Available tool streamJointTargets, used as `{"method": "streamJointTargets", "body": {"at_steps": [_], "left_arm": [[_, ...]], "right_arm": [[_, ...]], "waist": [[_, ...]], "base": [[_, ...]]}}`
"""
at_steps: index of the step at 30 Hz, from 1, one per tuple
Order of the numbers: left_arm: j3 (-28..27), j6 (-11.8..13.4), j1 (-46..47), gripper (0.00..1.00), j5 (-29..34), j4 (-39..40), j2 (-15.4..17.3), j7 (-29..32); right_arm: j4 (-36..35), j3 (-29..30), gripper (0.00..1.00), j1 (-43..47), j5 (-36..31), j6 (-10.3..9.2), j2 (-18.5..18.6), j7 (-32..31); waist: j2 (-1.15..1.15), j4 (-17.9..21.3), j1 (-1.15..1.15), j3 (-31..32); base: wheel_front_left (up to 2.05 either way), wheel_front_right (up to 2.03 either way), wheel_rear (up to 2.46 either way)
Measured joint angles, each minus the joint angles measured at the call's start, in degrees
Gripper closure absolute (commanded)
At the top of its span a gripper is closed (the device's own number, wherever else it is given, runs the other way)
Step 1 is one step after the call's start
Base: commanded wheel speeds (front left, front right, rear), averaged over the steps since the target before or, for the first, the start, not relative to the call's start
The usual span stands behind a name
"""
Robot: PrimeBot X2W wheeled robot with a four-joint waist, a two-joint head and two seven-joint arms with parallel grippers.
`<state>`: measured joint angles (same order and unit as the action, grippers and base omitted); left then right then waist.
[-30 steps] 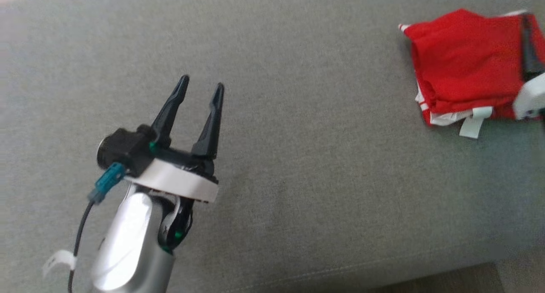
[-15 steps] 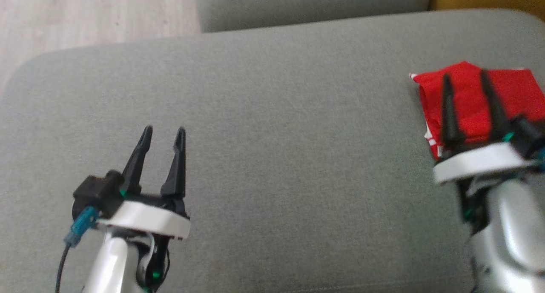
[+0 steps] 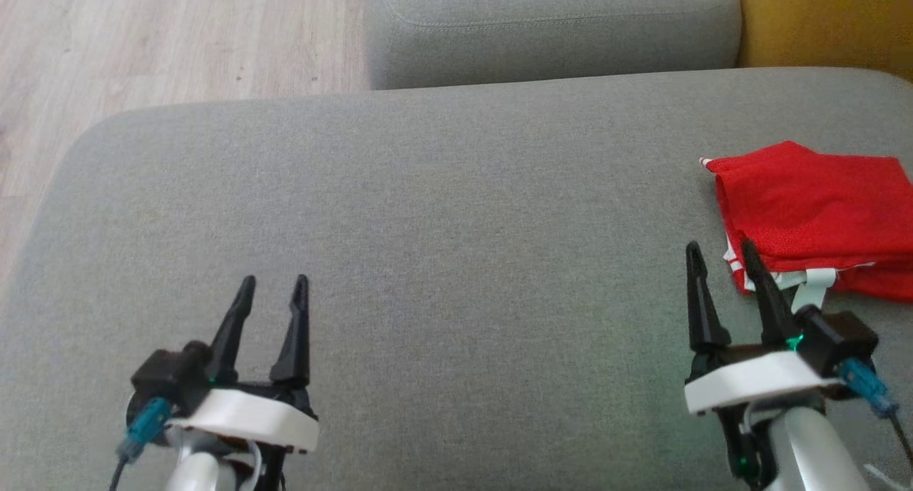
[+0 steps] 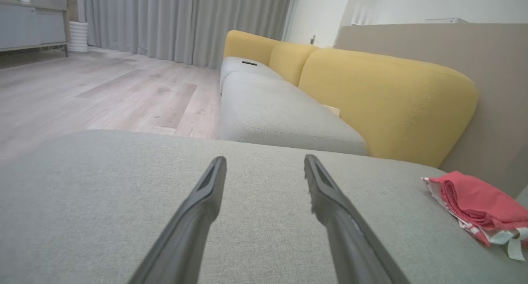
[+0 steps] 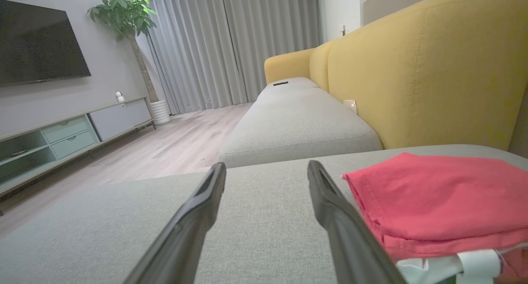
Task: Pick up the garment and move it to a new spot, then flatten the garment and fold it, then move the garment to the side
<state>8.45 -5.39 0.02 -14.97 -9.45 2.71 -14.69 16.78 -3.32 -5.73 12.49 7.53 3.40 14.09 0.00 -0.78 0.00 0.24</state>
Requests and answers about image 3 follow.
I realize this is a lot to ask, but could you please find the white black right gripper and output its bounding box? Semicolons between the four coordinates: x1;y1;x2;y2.
683;238;847;417

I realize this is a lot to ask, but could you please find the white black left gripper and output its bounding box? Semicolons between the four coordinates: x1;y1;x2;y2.
165;274;320;455

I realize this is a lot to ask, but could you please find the red white basketball jersey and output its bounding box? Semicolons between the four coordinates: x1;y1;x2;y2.
699;140;913;272

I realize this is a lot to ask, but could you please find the grey fabric sofa seat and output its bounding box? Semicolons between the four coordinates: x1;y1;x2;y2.
0;66;913;491

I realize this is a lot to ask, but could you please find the grey fabric sofa cushion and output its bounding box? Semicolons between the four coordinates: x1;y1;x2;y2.
364;0;744;91

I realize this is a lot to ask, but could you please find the black left cable teal plug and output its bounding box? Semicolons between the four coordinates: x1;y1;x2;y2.
108;397;173;491

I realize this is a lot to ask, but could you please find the black cable teal plug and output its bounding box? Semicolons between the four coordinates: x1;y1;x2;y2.
108;397;173;491
838;359;913;467

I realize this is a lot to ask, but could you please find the black right cable teal plug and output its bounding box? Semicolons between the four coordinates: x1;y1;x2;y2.
838;359;913;467

